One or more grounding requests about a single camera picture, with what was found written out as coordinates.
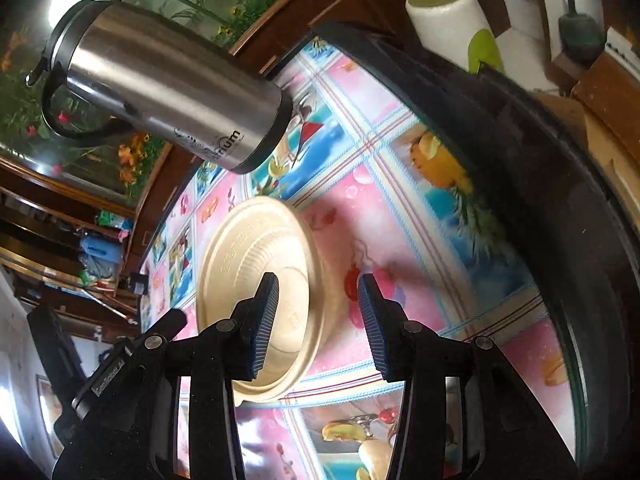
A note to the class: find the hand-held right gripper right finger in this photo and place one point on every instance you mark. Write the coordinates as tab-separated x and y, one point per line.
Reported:
372	325

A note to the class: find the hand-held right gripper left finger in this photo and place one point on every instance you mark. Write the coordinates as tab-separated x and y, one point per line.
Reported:
265	325

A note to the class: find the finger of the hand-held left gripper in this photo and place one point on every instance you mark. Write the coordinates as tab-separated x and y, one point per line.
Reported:
167	324

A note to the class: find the small dark jar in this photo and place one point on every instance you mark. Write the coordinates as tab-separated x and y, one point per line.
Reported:
136	283

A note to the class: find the blue plastic bag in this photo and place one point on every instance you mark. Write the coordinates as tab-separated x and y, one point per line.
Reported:
97	255

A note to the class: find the floral printed tablecloth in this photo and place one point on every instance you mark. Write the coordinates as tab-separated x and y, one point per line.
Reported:
425	240

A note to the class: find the stainless steel thermos jug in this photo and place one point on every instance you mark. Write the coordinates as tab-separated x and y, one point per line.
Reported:
165	90

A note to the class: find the wooden box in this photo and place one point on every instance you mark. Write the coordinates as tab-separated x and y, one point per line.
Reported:
610	95

